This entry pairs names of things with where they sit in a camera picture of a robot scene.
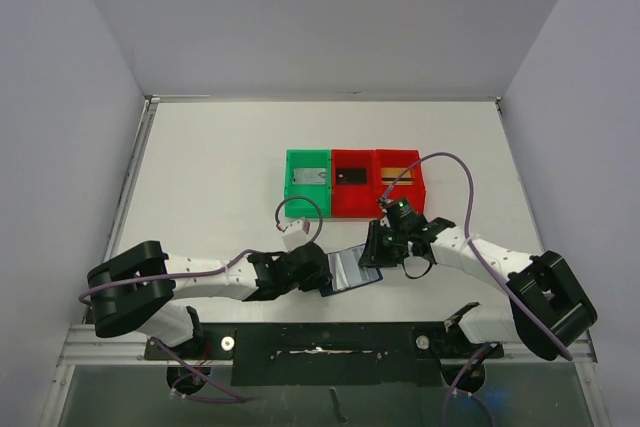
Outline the blue leather card holder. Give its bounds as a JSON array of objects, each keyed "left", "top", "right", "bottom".
[{"left": 319, "top": 244, "right": 383, "bottom": 297}]

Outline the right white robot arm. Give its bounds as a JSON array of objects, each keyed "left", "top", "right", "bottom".
[{"left": 359, "top": 198, "right": 598, "bottom": 361}]

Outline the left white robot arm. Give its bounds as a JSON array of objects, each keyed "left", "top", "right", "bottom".
[{"left": 79, "top": 241, "right": 332, "bottom": 358}]

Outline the gold card in bin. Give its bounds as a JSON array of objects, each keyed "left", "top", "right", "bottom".
[{"left": 381, "top": 167, "right": 413, "bottom": 185}]

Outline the black card in bin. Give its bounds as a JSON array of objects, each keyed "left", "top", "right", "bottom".
[{"left": 335, "top": 167, "right": 368, "bottom": 185}]

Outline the silver card in green bin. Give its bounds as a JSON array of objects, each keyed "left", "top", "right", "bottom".
[{"left": 293, "top": 167, "right": 327, "bottom": 185}]

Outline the middle red plastic bin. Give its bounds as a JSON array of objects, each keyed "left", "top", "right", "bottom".
[{"left": 331, "top": 149, "right": 379, "bottom": 218}]

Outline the red plastic bin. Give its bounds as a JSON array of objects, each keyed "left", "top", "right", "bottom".
[
  {"left": 331, "top": 149, "right": 379, "bottom": 218},
  {"left": 374, "top": 149, "right": 427, "bottom": 213}
]

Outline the right red plastic bin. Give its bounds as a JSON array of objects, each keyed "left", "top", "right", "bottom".
[{"left": 374, "top": 149, "right": 427, "bottom": 213}]

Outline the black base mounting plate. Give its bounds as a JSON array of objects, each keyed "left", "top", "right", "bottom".
[{"left": 144, "top": 319, "right": 506, "bottom": 391}]

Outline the green plastic bin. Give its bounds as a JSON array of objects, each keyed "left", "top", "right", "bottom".
[{"left": 284, "top": 149, "right": 332, "bottom": 218}]

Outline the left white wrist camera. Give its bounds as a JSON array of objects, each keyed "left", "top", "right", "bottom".
[{"left": 277, "top": 217, "right": 310, "bottom": 251}]

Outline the aluminium front rail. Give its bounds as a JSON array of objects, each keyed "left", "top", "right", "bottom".
[{"left": 57, "top": 325, "right": 147, "bottom": 366}]

